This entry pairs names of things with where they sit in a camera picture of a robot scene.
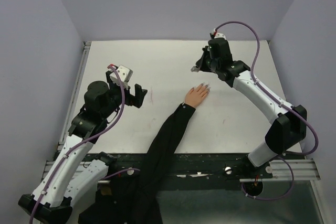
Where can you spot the aluminium rail frame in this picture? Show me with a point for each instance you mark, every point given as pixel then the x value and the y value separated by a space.
pixel 227 122

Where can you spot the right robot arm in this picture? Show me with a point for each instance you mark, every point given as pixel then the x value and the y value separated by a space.
pixel 287 121

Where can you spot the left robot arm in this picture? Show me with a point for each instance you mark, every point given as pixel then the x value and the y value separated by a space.
pixel 55 197

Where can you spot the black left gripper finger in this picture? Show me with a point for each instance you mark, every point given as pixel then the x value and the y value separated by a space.
pixel 114 79
pixel 137 99

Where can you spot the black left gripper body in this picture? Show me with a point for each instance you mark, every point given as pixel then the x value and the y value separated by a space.
pixel 116 98

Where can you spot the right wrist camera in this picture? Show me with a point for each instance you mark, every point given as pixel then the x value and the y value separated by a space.
pixel 216 34

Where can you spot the mannequin hand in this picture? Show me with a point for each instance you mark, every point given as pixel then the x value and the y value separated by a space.
pixel 197 95

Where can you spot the metal sheet panel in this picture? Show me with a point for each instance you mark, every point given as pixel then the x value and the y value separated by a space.
pixel 221 206

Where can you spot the black sleeve forearm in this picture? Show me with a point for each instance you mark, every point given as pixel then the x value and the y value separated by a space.
pixel 133 198

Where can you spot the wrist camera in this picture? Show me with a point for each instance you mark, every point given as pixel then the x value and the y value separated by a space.
pixel 216 34
pixel 127 74

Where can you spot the glitter nail polish bottle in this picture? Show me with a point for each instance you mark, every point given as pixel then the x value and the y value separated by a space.
pixel 195 69

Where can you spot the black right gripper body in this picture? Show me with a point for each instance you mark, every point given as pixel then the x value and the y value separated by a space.
pixel 213 65

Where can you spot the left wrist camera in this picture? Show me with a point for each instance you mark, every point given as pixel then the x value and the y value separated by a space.
pixel 127 74

